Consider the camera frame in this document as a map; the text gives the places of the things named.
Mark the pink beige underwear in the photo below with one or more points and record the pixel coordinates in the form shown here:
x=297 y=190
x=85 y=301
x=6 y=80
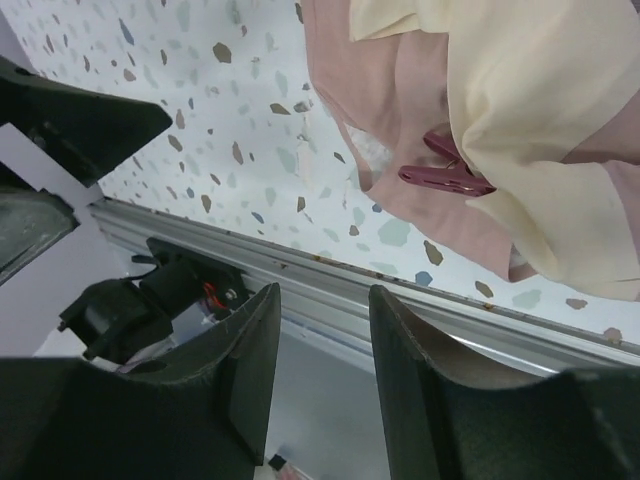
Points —
x=541 y=99

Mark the purple clothespin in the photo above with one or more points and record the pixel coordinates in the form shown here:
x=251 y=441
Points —
x=454 y=177

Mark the aluminium rail frame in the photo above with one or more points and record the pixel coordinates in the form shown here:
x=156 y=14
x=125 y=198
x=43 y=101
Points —
x=332 y=297

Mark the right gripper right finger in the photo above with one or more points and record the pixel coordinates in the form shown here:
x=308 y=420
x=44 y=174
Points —
x=450 y=412

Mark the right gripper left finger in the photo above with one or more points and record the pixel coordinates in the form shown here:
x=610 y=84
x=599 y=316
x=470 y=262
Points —
x=200 y=411

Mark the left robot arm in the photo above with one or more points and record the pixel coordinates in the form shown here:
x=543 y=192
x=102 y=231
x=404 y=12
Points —
x=115 y=319

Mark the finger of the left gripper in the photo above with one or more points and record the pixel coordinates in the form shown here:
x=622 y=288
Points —
x=87 y=133
x=32 y=221

